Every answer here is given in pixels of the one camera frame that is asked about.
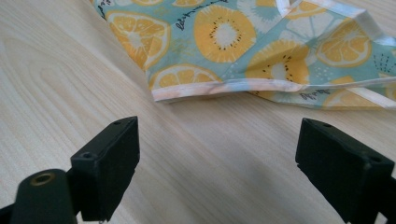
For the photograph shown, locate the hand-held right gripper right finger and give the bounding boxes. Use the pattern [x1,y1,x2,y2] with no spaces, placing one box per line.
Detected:
[294,117,396,224]

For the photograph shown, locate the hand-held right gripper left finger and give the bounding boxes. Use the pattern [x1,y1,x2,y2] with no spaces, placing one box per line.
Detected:
[70,116,140,222]

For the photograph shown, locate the fruit print cloth bag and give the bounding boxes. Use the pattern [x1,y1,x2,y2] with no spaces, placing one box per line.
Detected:
[89,0,396,111]

